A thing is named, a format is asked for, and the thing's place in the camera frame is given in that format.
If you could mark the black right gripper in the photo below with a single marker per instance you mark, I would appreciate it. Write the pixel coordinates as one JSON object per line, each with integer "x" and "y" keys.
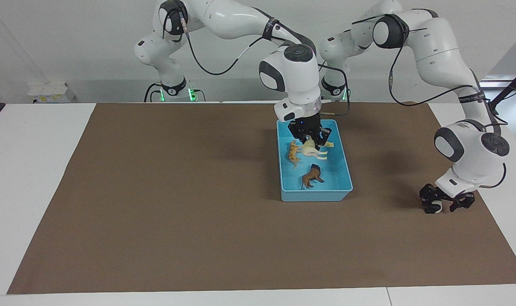
{"x": 304, "y": 125}

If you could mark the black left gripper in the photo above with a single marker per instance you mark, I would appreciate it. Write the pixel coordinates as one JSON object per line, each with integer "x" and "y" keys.
{"x": 451, "y": 194}

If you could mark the black white panda toy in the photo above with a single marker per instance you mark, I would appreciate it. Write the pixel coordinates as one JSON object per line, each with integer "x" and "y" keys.
{"x": 439, "y": 206}

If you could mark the cream horse toy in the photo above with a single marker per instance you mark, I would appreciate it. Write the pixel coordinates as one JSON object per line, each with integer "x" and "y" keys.
{"x": 311, "y": 149}

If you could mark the orange tiger toy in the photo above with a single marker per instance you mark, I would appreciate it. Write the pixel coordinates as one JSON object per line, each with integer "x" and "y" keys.
{"x": 293, "y": 153}

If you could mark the brown lion toy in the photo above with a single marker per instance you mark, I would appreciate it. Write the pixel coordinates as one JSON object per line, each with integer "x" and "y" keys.
{"x": 312, "y": 175}

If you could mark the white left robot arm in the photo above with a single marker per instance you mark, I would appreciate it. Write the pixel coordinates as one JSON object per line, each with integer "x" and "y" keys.
{"x": 474, "y": 157}

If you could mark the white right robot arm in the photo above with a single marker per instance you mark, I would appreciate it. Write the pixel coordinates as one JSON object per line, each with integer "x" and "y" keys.
{"x": 296, "y": 80}

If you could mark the light blue storage box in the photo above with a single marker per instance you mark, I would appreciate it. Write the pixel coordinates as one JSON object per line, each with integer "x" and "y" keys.
{"x": 332, "y": 178}

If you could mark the black clamp stand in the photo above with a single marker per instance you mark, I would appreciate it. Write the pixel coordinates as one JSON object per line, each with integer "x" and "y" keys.
{"x": 506, "y": 87}

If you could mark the brown table mat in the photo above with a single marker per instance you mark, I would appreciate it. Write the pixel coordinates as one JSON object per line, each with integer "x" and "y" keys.
{"x": 198, "y": 246}

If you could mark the grey window frame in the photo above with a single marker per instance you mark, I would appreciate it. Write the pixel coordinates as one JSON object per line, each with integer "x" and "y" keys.
{"x": 491, "y": 81}

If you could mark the white wall power box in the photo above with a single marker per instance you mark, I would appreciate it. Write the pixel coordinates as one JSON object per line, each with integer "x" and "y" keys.
{"x": 49, "y": 92}

